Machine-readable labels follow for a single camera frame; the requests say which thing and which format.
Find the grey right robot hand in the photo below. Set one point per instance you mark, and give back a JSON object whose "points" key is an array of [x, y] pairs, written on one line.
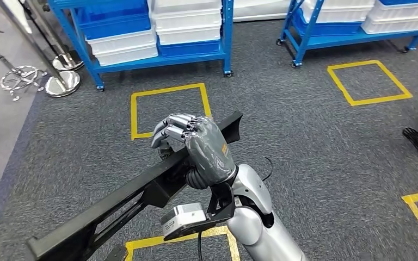
{"points": [[209, 151]]}

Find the black plastic plate frame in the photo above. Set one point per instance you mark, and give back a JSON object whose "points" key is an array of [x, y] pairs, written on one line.
{"points": [[79, 234]]}

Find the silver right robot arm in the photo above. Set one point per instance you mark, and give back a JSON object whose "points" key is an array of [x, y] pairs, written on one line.
{"points": [[259, 201]]}

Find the blue metal shelf rack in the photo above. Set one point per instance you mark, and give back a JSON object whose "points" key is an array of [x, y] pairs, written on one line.
{"points": [[338, 41], [228, 36]]}

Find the white plastic bin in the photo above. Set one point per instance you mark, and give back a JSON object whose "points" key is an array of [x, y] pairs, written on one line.
{"points": [[338, 15], [403, 12], [122, 41], [393, 26], [187, 4], [187, 20], [126, 56], [189, 35], [338, 3]]}

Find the white car with red stripe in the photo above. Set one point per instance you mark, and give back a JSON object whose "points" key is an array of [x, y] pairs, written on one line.
{"points": [[259, 9]]}

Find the black stool with chrome base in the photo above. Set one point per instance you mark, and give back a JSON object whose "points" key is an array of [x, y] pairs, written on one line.
{"points": [[21, 77]]}

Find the black left wrist bracket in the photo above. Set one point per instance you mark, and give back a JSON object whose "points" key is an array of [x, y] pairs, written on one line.
{"points": [[117, 254]]}

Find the chrome stanchion post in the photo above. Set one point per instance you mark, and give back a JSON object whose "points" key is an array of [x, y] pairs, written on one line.
{"points": [[63, 84], [68, 63]]}

